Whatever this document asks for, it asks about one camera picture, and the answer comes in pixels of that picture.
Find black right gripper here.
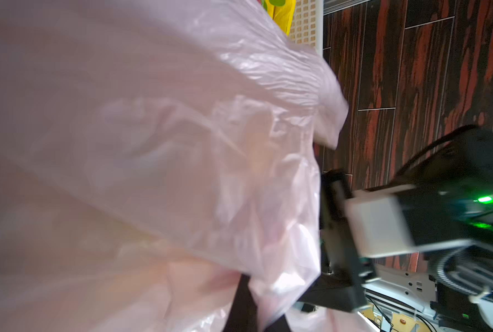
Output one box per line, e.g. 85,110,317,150
299,126,493,313

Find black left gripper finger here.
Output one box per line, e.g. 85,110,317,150
223,275,257,332

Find pink plastic bag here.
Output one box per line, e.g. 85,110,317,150
0,1,348,331

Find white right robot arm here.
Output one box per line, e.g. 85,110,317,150
300,125,493,331

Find yellow fake banana bunch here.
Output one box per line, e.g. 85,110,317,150
260,0,296,35

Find white perforated plastic basket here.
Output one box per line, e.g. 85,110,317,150
289,0,324,55

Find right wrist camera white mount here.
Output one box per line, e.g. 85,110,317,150
345,185,416,259

